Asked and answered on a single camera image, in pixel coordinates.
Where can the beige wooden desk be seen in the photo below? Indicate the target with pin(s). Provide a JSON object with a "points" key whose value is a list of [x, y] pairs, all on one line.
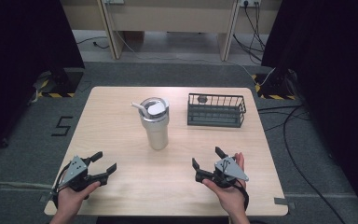
{"points": [[171, 15]]}

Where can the person's left hand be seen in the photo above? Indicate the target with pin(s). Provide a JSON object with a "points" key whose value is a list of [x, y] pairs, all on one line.
{"points": [[71, 199]]}

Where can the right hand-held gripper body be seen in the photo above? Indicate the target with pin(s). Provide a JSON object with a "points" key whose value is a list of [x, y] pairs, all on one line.
{"points": [[228, 169]]}

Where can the black curtain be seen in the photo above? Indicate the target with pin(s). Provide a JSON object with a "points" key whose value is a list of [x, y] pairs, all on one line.
{"points": [[332, 77], [18, 62]]}

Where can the white wall socket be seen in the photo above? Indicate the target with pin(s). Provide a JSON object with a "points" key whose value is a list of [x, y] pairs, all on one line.
{"points": [[250, 2]]}

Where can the stand base with hazard tape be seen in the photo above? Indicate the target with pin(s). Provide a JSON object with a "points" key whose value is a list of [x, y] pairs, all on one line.
{"points": [[273, 88], [62, 86]]}

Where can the steel tumbler with straw lid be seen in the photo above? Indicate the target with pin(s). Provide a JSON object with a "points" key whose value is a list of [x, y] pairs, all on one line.
{"points": [[156, 124]]}

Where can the person's right hand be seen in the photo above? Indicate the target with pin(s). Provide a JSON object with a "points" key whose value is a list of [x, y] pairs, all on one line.
{"points": [[230, 196]]}

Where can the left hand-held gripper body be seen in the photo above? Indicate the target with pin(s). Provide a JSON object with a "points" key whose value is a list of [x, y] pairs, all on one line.
{"points": [[74, 170]]}

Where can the grey tape piece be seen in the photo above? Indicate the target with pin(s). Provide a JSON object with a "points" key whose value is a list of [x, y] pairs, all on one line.
{"points": [[45, 198], [284, 202]]}

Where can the white power strip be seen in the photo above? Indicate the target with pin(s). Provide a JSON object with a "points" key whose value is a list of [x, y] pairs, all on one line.
{"points": [[114, 1]]}

